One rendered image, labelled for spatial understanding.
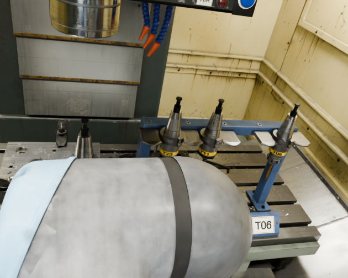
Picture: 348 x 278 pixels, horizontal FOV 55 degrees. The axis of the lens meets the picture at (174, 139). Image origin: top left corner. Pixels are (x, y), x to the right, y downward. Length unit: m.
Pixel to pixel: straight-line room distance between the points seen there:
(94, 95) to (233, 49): 0.86
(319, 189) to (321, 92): 0.42
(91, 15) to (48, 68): 0.64
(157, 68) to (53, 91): 0.44
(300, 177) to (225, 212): 1.30
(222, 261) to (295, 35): 1.58
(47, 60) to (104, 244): 1.16
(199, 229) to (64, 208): 0.11
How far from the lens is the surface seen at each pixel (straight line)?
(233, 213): 0.30
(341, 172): 1.50
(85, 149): 0.70
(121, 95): 1.44
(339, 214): 1.47
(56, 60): 1.37
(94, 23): 0.79
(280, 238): 1.16
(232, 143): 0.89
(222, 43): 1.89
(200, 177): 0.29
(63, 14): 0.80
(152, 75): 1.46
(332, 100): 1.54
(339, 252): 1.38
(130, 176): 0.28
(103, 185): 0.27
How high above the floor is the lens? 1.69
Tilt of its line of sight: 34 degrees down
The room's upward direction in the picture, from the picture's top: 12 degrees clockwise
